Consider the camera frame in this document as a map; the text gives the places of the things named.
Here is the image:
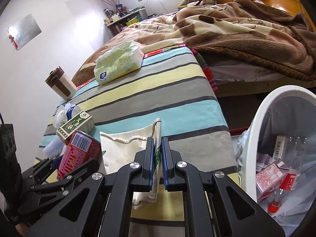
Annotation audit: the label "brown white travel mug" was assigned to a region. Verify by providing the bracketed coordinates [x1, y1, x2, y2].
[45, 66, 77, 101]

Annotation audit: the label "beige cloth drawstring bag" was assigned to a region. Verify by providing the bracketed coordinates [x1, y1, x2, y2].
[99, 117, 166, 211]

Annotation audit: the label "red drink can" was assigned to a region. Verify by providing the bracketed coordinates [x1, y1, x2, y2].
[57, 131, 102, 181]

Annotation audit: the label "white purple medicine box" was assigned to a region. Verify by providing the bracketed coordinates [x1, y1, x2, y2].
[273, 135, 288, 160]

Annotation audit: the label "brown beige fleece blanket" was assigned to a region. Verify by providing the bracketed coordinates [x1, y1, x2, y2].
[72, 0, 315, 86]

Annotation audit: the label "clear cola bottle red label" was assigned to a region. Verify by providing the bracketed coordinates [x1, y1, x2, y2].
[267, 136, 307, 214]

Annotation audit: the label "cluttered wall shelf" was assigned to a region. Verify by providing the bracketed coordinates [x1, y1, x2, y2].
[103, 7, 148, 36]

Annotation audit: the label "white trash bin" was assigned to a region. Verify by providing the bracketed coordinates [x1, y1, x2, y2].
[236, 85, 315, 236]

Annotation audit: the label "green white small carton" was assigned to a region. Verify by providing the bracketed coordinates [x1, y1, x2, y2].
[56, 111, 95, 143]

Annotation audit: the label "white blue plastic bottle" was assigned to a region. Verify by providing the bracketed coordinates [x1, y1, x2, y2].
[53, 103, 82, 129]

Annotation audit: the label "red white milk carton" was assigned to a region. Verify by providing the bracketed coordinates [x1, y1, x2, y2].
[256, 162, 286, 201]

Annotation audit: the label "green tissue pack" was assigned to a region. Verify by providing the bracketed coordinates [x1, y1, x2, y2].
[94, 41, 144, 85]

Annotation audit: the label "silver wall poster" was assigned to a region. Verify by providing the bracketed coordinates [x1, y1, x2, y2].
[8, 13, 42, 50]

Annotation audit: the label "wooden headboard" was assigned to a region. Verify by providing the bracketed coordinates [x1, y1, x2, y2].
[260, 0, 308, 16]

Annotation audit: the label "striped bed sheet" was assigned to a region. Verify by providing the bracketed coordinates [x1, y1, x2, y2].
[71, 45, 237, 175]

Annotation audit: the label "purple snack packet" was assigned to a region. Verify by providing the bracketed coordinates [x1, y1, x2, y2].
[256, 153, 274, 173]

